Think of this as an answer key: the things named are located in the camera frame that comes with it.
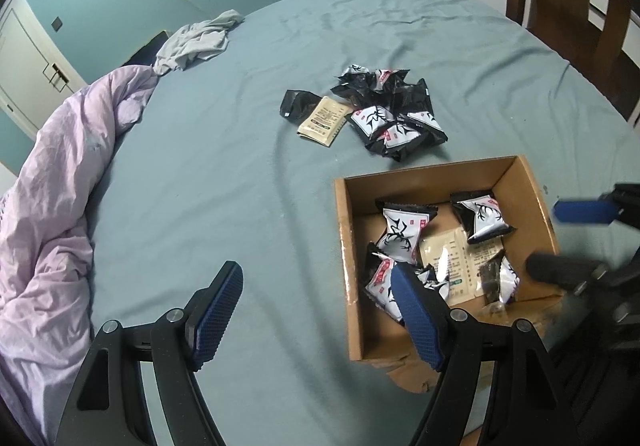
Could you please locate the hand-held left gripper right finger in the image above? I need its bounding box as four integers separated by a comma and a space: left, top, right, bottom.
390, 262, 586, 446

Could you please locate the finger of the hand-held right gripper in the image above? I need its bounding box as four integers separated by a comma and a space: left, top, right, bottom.
554, 183, 640, 227
526, 252, 640, 327

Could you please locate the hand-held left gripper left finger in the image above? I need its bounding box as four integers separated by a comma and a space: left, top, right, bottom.
55, 260, 245, 446

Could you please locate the black white snack packet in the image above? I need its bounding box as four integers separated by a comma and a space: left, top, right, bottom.
450, 190, 517, 245
361, 242, 407, 325
417, 266, 451, 301
375, 198, 440, 267
479, 251, 521, 304

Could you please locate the brown cardboard box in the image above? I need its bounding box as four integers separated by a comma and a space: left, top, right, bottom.
333, 156, 566, 392

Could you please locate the beige snack packet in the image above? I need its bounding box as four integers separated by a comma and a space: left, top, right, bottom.
297, 96, 352, 148
467, 246, 505, 299
419, 227, 471, 309

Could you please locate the pile of black snack packets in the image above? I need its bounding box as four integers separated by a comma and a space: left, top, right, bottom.
332, 64, 447, 163

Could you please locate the plain black snack packet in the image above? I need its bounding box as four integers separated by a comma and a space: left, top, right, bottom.
280, 89, 323, 124

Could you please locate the purple blanket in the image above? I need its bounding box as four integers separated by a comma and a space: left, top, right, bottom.
0, 66, 161, 446

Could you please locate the dark bedside furniture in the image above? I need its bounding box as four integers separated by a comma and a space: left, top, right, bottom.
125, 30, 171, 66

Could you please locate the grey crumpled cloth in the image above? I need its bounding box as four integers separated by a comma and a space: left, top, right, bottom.
154, 10, 246, 75

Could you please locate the white door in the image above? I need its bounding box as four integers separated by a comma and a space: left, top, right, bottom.
0, 0, 88, 137

